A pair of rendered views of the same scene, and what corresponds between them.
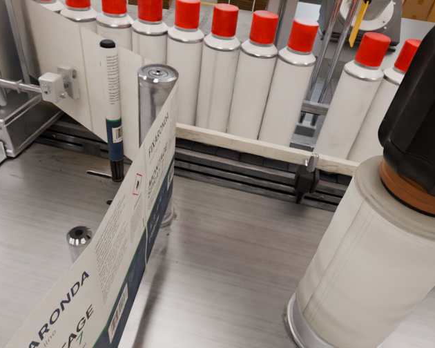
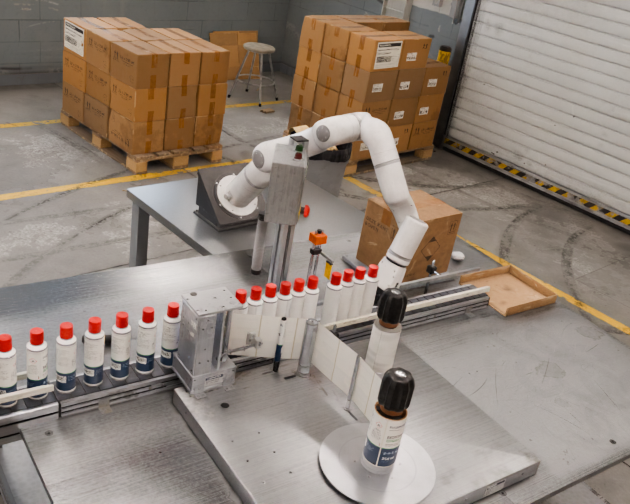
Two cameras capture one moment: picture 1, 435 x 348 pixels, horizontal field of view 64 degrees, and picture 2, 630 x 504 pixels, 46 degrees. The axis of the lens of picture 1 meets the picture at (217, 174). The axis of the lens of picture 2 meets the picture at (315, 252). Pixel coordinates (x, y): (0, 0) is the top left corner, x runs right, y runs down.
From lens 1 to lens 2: 1.99 m
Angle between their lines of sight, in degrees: 39
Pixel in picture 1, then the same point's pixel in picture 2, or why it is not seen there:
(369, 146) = (343, 312)
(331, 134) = (330, 313)
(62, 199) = (271, 385)
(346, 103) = (334, 300)
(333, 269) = (378, 350)
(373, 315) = (390, 356)
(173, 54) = (269, 308)
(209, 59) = (284, 304)
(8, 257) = (287, 405)
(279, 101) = (310, 309)
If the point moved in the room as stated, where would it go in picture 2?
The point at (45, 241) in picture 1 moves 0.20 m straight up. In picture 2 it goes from (288, 396) to (299, 339)
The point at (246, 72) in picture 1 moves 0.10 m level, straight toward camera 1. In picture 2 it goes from (298, 303) to (317, 319)
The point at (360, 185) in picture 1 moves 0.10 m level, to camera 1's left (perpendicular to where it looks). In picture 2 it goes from (379, 328) to (354, 337)
